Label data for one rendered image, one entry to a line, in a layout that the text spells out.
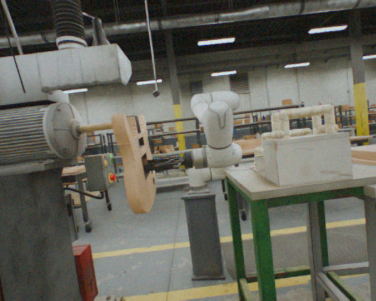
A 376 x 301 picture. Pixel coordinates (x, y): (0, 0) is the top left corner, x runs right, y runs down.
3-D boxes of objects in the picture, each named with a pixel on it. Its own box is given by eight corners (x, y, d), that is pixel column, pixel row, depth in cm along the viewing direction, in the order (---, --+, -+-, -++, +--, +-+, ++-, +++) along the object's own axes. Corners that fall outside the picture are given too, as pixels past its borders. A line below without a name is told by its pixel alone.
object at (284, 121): (283, 139, 72) (281, 114, 71) (279, 139, 75) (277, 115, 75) (292, 138, 72) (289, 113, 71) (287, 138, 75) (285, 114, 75)
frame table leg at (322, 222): (324, 299, 127) (313, 163, 122) (318, 293, 132) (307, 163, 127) (332, 298, 127) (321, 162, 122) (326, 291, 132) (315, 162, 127)
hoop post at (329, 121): (329, 134, 71) (327, 108, 71) (323, 134, 74) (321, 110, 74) (338, 133, 71) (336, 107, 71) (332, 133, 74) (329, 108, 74)
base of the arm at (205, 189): (185, 189, 177) (185, 183, 177) (210, 187, 175) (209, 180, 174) (182, 195, 159) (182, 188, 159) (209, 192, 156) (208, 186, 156)
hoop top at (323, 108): (281, 118, 72) (280, 110, 71) (277, 119, 75) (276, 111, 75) (336, 111, 70) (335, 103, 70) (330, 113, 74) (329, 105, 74)
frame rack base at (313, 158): (279, 187, 72) (275, 140, 71) (265, 179, 87) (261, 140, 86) (354, 179, 71) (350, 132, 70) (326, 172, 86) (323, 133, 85)
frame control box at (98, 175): (59, 209, 103) (51, 160, 102) (81, 197, 125) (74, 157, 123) (104, 203, 104) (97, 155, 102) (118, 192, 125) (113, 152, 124)
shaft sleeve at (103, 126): (79, 126, 86) (83, 124, 89) (82, 133, 87) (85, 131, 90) (120, 121, 86) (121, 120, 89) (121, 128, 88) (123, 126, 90)
